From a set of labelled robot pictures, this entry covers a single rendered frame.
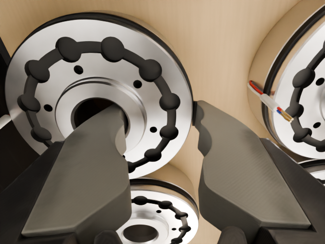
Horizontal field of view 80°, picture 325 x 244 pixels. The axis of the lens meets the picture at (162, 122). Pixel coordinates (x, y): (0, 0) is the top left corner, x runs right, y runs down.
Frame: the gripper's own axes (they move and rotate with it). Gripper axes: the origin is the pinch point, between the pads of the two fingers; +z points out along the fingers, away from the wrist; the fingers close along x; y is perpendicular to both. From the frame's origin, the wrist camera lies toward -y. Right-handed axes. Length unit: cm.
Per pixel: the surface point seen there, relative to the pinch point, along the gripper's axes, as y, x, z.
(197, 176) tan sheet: 8.5, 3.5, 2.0
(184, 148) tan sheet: 5.2, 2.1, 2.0
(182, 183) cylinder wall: 7.6, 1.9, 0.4
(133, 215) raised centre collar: 9.0, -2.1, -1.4
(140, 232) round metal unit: 12.7, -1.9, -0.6
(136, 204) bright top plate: 7.9, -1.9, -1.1
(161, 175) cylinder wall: 6.4, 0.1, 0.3
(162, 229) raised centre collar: 10.5, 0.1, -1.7
